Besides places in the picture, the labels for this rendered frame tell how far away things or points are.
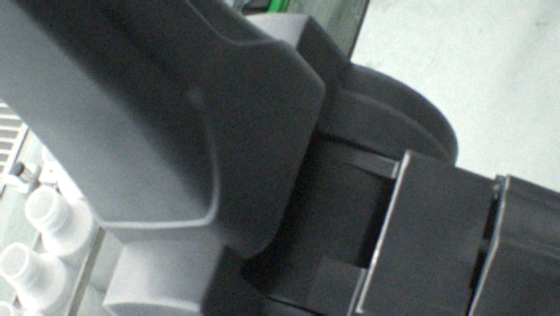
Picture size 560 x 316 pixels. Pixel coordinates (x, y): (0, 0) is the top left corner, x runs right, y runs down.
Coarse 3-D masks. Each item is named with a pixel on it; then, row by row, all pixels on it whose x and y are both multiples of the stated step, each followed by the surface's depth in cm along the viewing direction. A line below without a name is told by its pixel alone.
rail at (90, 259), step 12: (240, 0) 123; (60, 192) 111; (96, 228) 106; (36, 240) 108; (96, 240) 105; (36, 252) 108; (96, 252) 106; (84, 264) 104; (84, 276) 104; (84, 288) 104; (12, 300) 106; (72, 300) 103; (72, 312) 103
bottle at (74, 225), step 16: (48, 192) 104; (32, 208) 104; (48, 208) 106; (64, 208) 104; (80, 208) 106; (48, 224) 103; (64, 224) 104; (80, 224) 105; (96, 224) 106; (48, 240) 106; (64, 240) 105; (80, 240) 105; (112, 240) 108; (64, 256) 105; (80, 256) 106; (112, 256) 108; (96, 272) 108; (112, 272) 109
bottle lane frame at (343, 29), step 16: (272, 0) 127; (288, 0) 128; (304, 0) 131; (320, 0) 134; (336, 0) 137; (352, 0) 141; (368, 0) 144; (320, 16) 134; (336, 16) 138; (352, 16) 141; (336, 32) 138; (352, 32) 141; (352, 48) 142
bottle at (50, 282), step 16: (16, 256) 103; (32, 256) 101; (48, 256) 105; (16, 272) 104; (32, 272) 101; (48, 272) 103; (64, 272) 104; (16, 288) 102; (32, 288) 102; (48, 288) 103; (64, 288) 103; (96, 288) 110; (32, 304) 103; (48, 304) 103; (64, 304) 104; (80, 304) 106; (96, 304) 108
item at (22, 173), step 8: (16, 168) 115; (24, 168) 115; (32, 168) 117; (40, 168) 117; (48, 168) 111; (8, 176) 119; (16, 176) 115; (24, 176) 115; (32, 176) 116; (40, 176) 117; (48, 176) 111; (56, 176) 111; (8, 184) 119; (16, 184) 118; (24, 184) 116; (32, 184) 116; (40, 184) 116; (48, 184) 112; (24, 192) 116; (32, 192) 116
